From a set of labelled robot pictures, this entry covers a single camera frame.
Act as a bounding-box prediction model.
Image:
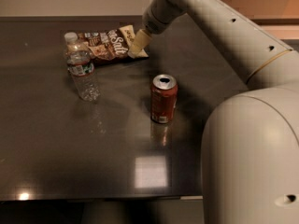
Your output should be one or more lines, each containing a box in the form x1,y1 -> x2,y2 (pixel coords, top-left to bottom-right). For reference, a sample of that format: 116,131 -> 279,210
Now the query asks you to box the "brown chip bag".
64,24 -> 149,65

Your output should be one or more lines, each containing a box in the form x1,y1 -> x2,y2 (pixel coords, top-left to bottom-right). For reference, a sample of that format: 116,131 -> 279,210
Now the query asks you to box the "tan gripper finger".
128,29 -> 152,59

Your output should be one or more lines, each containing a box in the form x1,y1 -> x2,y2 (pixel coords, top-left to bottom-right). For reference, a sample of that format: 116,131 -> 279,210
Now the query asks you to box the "clear plastic water bottle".
64,32 -> 100,101

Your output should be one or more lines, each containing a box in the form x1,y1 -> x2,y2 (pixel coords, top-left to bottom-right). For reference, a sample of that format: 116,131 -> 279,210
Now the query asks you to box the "red soda can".
150,74 -> 178,124

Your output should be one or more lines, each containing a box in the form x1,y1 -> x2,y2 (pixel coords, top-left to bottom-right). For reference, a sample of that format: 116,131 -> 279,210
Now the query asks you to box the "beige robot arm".
130,0 -> 299,224

